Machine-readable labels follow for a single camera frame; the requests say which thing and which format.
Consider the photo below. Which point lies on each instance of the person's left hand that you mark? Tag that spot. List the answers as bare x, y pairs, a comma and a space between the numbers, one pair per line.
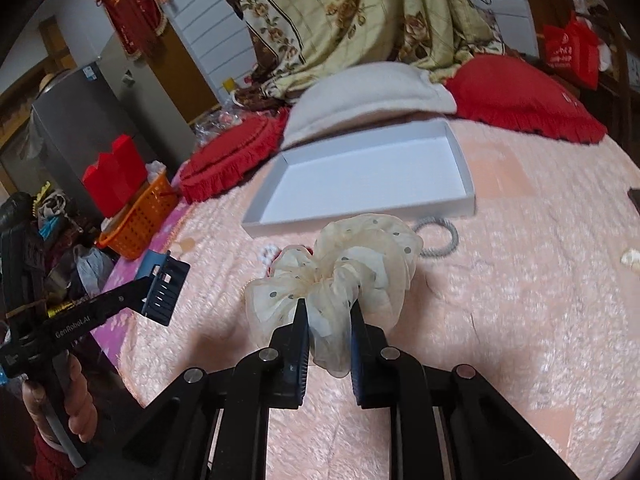
78, 406

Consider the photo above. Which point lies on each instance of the cream polka dot scrunchie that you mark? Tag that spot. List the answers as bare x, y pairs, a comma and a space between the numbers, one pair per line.
367, 261

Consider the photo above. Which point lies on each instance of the red hanging decoration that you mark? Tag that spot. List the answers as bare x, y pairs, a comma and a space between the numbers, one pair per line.
138, 24

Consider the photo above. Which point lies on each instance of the orange plastic basket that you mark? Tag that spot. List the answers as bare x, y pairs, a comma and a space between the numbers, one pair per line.
133, 233

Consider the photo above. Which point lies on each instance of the floral beige quilt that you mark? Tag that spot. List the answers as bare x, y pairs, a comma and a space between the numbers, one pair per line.
297, 43

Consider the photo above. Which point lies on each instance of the white pillow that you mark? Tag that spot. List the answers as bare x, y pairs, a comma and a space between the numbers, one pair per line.
363, 95

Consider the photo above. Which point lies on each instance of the pink textured bedspread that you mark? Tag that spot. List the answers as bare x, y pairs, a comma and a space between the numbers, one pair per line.
536, 297

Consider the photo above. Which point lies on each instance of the white shallow cardboard box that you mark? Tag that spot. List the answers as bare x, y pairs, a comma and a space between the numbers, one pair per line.
411, 171

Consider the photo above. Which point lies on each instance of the blue hair claw clip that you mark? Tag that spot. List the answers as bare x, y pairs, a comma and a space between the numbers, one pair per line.
167, 276

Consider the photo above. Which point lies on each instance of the red heart pillow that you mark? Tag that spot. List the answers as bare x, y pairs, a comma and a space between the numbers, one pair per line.
511, 94

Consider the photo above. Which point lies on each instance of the red round ruffled cushion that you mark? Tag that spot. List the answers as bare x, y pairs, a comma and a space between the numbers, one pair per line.
232, 157

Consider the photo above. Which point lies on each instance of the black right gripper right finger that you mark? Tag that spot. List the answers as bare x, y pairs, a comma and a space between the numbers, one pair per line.
445, 424

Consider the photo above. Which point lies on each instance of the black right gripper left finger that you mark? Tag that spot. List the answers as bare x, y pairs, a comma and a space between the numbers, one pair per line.
215, 425

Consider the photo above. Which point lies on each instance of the dark phone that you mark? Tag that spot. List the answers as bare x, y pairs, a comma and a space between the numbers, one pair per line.
634, 196

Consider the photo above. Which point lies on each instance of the shell hair stick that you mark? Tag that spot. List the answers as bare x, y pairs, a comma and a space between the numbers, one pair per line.
631, 259

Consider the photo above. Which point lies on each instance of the red shopping bag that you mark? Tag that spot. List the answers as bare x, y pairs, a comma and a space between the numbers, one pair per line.
572, 52

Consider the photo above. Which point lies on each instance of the grey refrigerator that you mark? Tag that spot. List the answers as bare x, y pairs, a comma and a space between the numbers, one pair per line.
78, 117

